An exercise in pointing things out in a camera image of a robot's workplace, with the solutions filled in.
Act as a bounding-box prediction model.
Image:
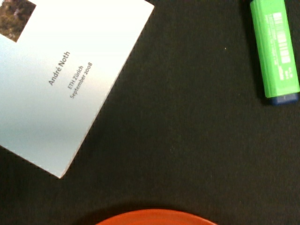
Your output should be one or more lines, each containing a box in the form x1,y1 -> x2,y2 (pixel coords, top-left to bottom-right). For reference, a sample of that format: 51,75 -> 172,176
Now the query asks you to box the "green highlighter blue cap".
250,0 -> 300,105

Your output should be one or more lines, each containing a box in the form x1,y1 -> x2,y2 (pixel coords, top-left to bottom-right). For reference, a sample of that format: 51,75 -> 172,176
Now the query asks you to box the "white thesis book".
0,0 -> 154,178

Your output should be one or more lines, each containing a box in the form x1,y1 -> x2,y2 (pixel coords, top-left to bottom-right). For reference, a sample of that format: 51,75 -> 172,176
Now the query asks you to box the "black tablecloth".
0,0 -> 300,225

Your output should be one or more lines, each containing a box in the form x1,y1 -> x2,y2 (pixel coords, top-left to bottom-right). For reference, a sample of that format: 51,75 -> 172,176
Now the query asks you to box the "red plastic plate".
98,209 -> 215,225

